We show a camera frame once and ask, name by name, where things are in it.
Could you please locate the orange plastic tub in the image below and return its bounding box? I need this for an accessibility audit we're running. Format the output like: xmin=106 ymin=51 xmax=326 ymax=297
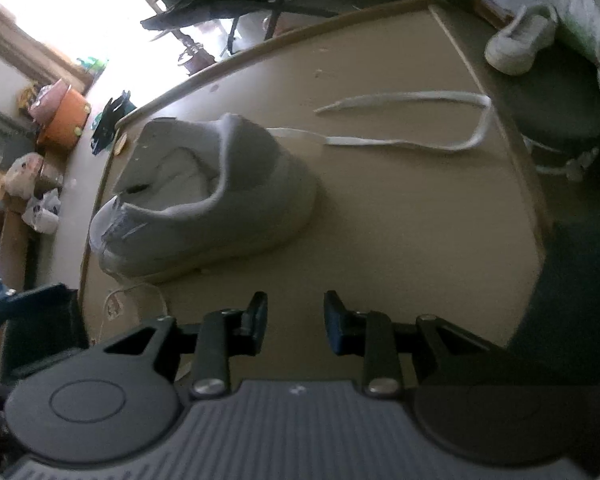
xmin=36 ymin=87 xmax=92 ymax=151

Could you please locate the white shoelace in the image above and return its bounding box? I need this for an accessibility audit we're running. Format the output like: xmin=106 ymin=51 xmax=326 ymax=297
xmin=101 ymin=89 xmax=492 ymax=347

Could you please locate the printed plastic bag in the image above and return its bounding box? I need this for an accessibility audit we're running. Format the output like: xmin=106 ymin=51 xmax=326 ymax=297
xmin=2 ymin=152 xmax=46 ymax=200

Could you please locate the patchwork quilt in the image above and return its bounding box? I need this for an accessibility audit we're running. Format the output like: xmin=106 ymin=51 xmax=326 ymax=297
xmin=385 ymin=0 xmax=600 ymax=111

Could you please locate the beige curtain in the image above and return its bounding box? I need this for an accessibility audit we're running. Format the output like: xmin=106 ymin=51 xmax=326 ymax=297
xmin=0 ymin=0 xmax=96 ymax=91

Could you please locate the green plastic toy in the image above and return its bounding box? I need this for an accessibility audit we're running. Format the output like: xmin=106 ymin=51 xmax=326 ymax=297
xmin=75 ymin=55 xmax=108 ymax=73

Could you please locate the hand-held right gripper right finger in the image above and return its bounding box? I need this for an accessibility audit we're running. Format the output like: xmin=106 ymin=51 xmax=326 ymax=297
xmin=323 ymin=290 xmax=506 ymax=401

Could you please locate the dark round stool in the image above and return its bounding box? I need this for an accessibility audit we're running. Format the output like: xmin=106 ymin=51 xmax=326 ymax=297
xmin=495 ymin=52 xmax=600 ymax=171

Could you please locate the white plastic bag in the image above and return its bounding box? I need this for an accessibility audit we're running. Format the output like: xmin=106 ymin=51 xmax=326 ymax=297
xmin=22 ymin=187 xmax=62 ymax=233

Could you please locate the black trash bag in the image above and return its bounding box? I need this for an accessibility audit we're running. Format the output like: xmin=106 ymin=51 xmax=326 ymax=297
xmin=90 ymin=91 xmax=138 ymax=153

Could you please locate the pink plastic basket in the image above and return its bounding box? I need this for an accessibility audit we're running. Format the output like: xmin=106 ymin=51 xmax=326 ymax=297
xmin=27 ymin=80 xmax=73 ymax=118

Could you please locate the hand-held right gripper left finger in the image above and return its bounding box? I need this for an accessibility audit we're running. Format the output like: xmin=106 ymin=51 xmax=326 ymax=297
xmin=99 ymin=291 xmax=269 ymax=401

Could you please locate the white sneaker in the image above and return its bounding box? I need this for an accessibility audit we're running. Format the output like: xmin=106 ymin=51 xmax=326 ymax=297
xmin=484 ymin=4 xmax=560 ymax=77
xmin=87 ymin=112 xmax=317 ymax=283

